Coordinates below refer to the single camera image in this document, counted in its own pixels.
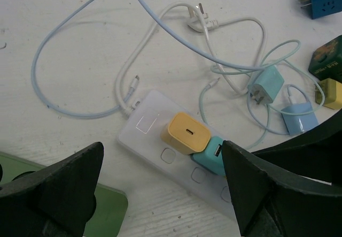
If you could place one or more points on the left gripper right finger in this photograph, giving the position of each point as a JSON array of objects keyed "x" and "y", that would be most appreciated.
[{"x": 291, "y": 189}]

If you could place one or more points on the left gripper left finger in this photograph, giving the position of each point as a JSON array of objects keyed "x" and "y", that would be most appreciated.
[{"x": 57, "y": 200}]

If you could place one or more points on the green power strip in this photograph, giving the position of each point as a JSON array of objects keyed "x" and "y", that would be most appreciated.
[{"x": 111, "y": 204}]

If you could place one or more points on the teal plug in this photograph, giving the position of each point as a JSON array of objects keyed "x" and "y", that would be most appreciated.
[{"x": 211, "y": 157}]

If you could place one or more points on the yellow plug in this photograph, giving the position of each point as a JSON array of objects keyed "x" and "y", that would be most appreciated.
[{"x": 332, "y": 92}]

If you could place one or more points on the light blue plug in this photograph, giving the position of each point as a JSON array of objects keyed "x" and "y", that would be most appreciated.
[{"x": 264, "y": 87}]

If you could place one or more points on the white power strip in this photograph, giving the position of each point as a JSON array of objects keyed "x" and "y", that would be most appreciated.
[{"x": 141, "y": 136}]

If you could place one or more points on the dark green plug adapter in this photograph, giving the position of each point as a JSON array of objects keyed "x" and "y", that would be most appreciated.
[{"x": 326, "y": 61}]

